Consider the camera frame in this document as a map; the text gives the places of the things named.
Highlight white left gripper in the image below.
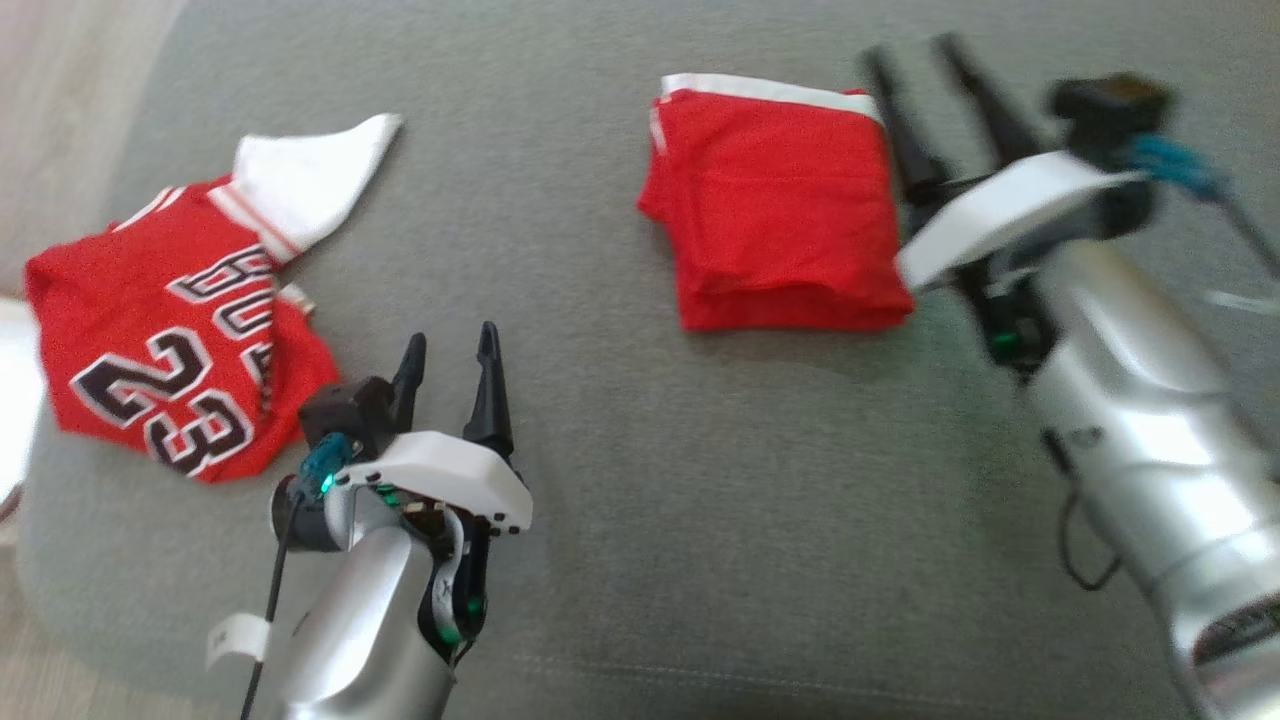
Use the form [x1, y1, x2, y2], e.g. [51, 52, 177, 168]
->
[335, 322, 533, 646]

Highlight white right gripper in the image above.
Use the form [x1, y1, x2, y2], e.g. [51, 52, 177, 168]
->
[860, 33, 1146, 376]

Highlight red shorts with white trim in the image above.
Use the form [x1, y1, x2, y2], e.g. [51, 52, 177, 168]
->
[637, 72, 916, 333]

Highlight red basketball jersey number 23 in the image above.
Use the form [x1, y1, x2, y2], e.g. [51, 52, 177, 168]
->
[25, 112, 406, 484]

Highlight grey fabric sofa seat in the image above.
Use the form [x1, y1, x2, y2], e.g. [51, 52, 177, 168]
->
[15, 0, 1280, 720]

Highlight white plastic object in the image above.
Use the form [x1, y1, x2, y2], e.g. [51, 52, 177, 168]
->
[0, 298, 47, 531]

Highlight teal left camera connector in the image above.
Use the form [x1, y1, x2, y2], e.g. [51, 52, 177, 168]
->
[300, 435, 357, 497]

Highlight blue right camera connector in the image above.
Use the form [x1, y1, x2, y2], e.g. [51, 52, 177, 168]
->
[1130, 135, 1231, 201]

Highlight thin black cable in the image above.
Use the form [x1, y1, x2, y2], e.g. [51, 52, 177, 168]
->
[1040, 430, 1126, 593]
[240, 485, 307, 720]
[1215, 190, 1280, 283]

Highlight white cable tag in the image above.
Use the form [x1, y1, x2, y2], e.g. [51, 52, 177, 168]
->
[205, 615, 271, 673]

